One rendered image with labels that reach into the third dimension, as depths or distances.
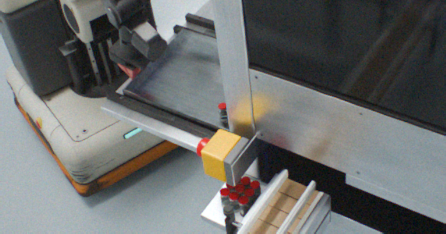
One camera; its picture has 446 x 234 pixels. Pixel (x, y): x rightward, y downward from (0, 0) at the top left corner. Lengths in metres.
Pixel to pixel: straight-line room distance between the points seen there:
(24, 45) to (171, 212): 0.79
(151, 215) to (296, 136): 1.35
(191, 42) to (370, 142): 0.75
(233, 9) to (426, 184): 0.45
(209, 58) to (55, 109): 1.01
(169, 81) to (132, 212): 0.97
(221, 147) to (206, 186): 1.28
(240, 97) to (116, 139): 1.24
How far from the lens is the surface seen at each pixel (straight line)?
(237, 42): 1.24
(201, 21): 1.89
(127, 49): 1.64
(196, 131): 1.60
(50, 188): 2.80
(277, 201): 1.40
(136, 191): 2.69
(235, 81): 1.31
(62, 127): 2.60
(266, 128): 1.36
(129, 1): 1.55
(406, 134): 1.19
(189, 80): 1.74
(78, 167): 2.53
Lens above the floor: 2.05
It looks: 45 degrees down
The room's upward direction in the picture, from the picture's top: 9 degrees counter-clockwise
